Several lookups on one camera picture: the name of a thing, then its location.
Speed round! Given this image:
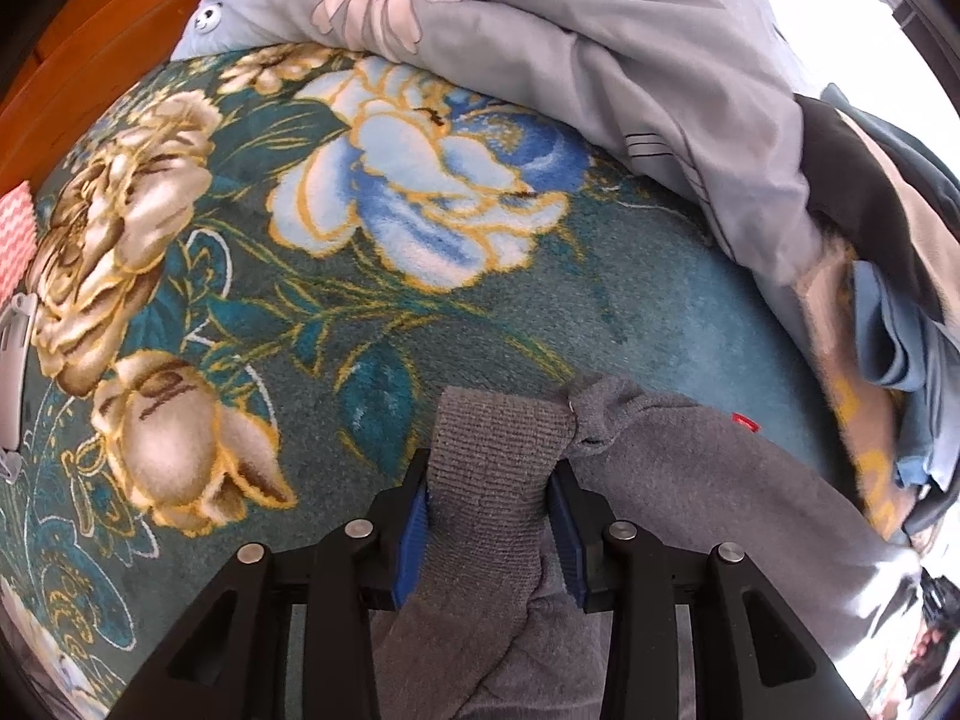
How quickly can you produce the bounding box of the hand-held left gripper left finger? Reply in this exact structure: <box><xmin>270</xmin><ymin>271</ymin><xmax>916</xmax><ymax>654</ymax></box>
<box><xmin>105</xmin><ymin>450</ymin><xmax>432</xmax><ymax>720</ymax></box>

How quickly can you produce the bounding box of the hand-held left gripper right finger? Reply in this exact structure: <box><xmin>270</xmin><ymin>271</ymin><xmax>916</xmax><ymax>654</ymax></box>
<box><xmin>547</xmin><ymin>459</ymin><xmax>856</xmax><ymax>720</ymax></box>

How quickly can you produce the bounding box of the grey knit garment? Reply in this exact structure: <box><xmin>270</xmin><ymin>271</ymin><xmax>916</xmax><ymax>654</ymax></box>
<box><xmin>367</xmin><ymin>377</ymin><xmax>925</xmax><ymax>720</ymax></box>

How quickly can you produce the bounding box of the pile of clothes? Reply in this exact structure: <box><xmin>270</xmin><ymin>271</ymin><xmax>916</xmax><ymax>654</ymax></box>
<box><xmin>820</xmin><ymin>82</ymin><xmax>960</xmax><ymax>490</ymax></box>

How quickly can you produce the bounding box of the teal floral blanket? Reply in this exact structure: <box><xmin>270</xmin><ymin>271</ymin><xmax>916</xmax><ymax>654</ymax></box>
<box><xmin>0</xmin><ymin>45</ymin><xmax>865</xmax><ymax>720</ymax></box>

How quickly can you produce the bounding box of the dark grey garment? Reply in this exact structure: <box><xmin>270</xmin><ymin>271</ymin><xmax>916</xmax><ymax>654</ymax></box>
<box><xmin>793</xmin><ymin>94</ymin><xmax>960</xmax><ymax>332</ymax></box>

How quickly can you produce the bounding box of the pink checkered cloth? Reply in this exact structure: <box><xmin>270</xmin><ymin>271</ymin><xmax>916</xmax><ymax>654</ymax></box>
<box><xmin>0</xmin><ymin>180</ymin><xmax>38</xmax><ymax>295</ymax></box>

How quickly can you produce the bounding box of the grey floral quilt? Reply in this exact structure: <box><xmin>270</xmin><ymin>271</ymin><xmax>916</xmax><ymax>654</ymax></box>
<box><xmin>171</xmin><ymin>0</ymin><xmax>842</xmax><ymax>332</ymax></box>

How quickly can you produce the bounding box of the wooden bed frame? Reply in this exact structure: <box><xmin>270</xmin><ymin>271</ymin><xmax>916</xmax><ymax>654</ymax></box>
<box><xmin>0</xmin><ymin>0</ymin><xmax>260</xmax><ymax>197</ymax></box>

